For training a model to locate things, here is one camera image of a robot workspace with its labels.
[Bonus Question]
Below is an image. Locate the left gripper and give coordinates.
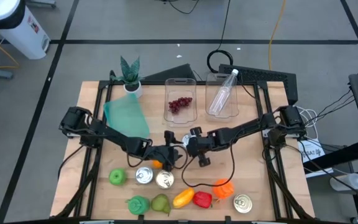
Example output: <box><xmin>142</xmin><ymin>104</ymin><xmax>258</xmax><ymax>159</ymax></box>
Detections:
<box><xmin>140</xmin><ymin>130</ymin><xmax>185</xmax><ymax>172</ymax></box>

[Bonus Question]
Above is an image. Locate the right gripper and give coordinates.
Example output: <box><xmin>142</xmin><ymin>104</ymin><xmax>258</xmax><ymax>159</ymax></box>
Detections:
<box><xmin>186</xmin><ymin>126</ymin><xmax>218</xmax><ymax>168</ymax></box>

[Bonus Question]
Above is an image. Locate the red grape bunch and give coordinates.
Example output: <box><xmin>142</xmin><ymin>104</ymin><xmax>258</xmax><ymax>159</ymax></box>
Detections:
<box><xmin>168</xmin><ymin>96</ymin><xmax>193</xmax><ymax>115</ymax></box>

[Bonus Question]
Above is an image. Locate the clear plastic bin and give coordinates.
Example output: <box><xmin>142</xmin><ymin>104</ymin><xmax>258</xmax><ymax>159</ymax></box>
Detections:
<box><xmin>163</xmin><ymin>77</ymin><xmax>198</xmax><ymax>128</ymax></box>
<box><xmin>205</xmin><ymin>73</ymin><xmax>240</xmax><ymax>119</ymax></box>

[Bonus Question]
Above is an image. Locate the orange plastic bottle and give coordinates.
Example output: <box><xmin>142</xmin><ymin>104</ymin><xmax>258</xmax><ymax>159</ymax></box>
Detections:
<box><xmin>212</xmin><ymin>178</ymin><xmax>235</xmax><ymax>200</ymax></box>

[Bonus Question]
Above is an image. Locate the clear plastic water bottle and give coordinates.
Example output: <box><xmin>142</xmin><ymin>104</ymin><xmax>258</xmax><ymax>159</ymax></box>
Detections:
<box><xmin>208</xmin><ymin>68</ymin><xmax>239</xmax><ymax>116</ymax></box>

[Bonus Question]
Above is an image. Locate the red bell pepper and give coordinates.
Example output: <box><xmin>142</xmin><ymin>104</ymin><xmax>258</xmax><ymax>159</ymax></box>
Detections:
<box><xmin>192</xmin><ymin>190</ymin><xmax>213</xmax><ymax>209</ymax></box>

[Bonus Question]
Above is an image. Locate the yellow orange mango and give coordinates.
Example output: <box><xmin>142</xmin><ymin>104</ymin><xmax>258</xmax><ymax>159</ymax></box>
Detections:
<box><xmin>172</xmin><ymin>187</ymin><xmax>195</xmax><ymax>209</ymax></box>

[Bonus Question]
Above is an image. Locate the green pear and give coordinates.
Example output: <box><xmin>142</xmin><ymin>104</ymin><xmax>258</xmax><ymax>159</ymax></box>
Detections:
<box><xmin>150</xmin><ymin>194</ymin><xmax>172</xmax><ymax>215</ymax></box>

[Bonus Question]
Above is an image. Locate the black wedge panel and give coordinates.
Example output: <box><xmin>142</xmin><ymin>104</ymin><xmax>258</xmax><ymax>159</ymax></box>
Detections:
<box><xmin>141</xmin><ymin>63</ymin><xmax>197</xmax><ymax>82</ymax></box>

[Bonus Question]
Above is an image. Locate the green apple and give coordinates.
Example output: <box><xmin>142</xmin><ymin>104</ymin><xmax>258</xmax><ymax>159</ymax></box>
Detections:
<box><xmin>109</xmin><ymin>168</ymin><xmax>127</xmax><ymax>187</ymax></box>

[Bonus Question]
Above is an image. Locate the gold lid tin can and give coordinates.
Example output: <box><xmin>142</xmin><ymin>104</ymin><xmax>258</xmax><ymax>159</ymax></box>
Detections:
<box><xmin>232</xmin><ymin>194</ymin><xmax>253</xmax><ymax>214</ymax></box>

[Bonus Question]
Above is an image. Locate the green plastic bottle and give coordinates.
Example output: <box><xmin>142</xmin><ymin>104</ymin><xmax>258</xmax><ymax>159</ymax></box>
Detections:
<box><xmin>126</xmin><ymin>195</ymin><xmax>150</xmax><ymax>216</ymax></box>

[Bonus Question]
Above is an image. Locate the potted plant white pot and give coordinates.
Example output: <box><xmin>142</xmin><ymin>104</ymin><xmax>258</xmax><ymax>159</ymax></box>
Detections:
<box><xmin>110</xmin><ymin>55</ymin><xmax>144</xmax><ymax>98</ymax></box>

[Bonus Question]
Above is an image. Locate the black computer case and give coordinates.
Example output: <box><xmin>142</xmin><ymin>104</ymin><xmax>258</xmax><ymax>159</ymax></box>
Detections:
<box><xmin>216</xmin><ymin>63</ymin><xmax>298</xmax><ymax>106</ymax></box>

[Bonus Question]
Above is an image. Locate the white paper box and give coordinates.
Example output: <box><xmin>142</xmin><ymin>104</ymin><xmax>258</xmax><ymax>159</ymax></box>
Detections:
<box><xmin>296</xmin><ymin>146</ymin><xmax>334</xmax><ymax>178</ymax></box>

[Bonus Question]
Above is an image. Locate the translucent bottle on floor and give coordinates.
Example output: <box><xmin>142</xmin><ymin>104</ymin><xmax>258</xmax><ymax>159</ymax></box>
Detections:
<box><xmin>329</xmin><ymin>173</ymin><xmax>358</xmax><ymax>192</ymax></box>

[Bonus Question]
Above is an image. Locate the white trash can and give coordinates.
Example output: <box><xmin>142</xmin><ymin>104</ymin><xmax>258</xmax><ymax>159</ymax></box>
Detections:
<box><xmin>0</xmin><ymin>0</ymin><xmax>51</xmax><ymax>60</ymax></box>

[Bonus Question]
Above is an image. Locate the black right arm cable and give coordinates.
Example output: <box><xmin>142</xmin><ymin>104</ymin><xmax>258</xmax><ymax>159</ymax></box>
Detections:
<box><xmin>181</xmin><ymin>136</ymin><xmax>236</xmax><ymax>188</ymax></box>

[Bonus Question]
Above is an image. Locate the black aluminium frame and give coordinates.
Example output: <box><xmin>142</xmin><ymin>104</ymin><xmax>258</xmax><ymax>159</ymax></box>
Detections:
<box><xmin>54</xmin><ymin>80</ymin><xmax>315</xmax><ymax>220</ymax></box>

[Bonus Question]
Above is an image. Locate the coiled black floor cable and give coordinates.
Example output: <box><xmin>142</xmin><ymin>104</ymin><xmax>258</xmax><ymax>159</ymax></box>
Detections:
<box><xmin>206</xmin><ymin>0</ymin><xmax>234</xmax><ymax>75</ymax></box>

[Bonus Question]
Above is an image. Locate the yellow floor cable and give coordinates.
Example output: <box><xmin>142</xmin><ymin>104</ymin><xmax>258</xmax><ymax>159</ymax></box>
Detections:
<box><xmin>267</xmin><ymin>0</ymin><xmax>287</xmax><ymax>71</ymax></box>

